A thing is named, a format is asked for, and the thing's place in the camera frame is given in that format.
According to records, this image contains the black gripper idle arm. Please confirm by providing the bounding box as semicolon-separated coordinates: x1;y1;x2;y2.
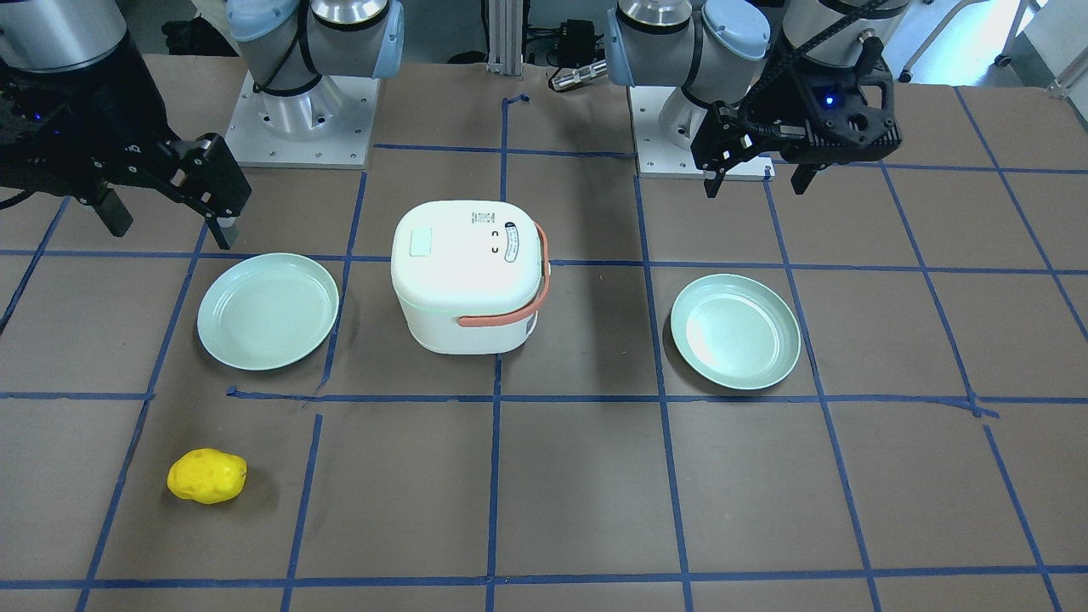
691;36;903;199

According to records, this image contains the idle robot arm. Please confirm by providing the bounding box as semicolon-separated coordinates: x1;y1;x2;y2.
605;1;908;198

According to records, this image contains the yellow toy potato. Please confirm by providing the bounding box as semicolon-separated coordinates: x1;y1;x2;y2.
166;448;248;505

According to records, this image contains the aluminium frame post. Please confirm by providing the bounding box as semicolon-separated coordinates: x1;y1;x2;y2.
485;0;527;78

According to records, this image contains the white rice cooker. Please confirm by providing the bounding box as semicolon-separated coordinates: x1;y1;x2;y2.
391;199;551;355

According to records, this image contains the black gripper pressing arm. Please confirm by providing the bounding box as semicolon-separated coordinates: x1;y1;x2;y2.
1;38;252;250

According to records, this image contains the green plate far side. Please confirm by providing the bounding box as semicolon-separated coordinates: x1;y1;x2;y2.
670;274;802;390

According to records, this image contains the green plate near potato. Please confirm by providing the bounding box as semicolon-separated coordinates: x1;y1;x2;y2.
195;252;341;371

